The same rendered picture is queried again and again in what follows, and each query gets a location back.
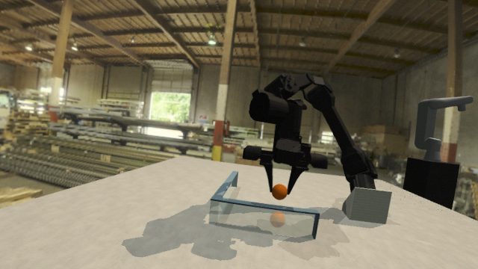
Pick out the orange ball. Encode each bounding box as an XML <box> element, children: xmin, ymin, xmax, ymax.
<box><xmin>272</xmin><ymin>185</ymin><xmax>288</xmax><ymax>200</ymax></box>

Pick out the low clear l-shaped wall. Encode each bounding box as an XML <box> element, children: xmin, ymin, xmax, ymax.
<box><xmin>208</xmin><ymin>174</ymin><xmax>318</xmax><ymax>239</ymax></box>

